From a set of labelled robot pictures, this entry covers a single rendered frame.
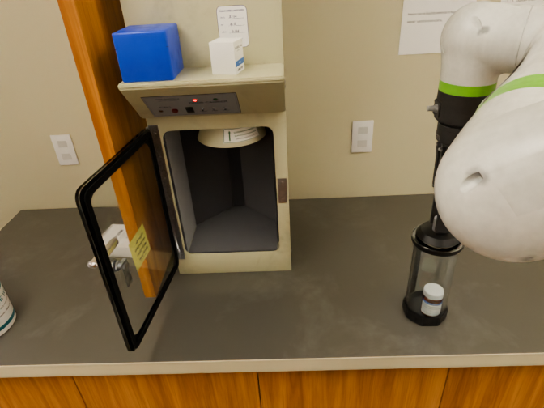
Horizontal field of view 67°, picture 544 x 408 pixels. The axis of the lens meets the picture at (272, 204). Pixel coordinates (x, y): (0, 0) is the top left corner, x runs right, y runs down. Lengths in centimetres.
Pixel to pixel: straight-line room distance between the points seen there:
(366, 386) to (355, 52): 95
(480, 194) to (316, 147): 114
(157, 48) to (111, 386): 80
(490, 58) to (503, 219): 45
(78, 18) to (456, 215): 74
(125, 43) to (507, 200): 70
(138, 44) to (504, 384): 111
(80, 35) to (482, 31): 69
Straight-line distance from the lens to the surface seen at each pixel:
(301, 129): 142
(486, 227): 35
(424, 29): 141
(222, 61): 84
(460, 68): 77
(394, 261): 123
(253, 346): 100
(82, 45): 90
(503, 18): 76
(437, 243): 92
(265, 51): 91
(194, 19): 92
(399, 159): 153
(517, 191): 33
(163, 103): 89
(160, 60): 84
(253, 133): 102
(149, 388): 115
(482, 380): 118
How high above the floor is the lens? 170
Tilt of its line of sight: 31 degrees down
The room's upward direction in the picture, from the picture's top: 4 degrees counter-clockwise
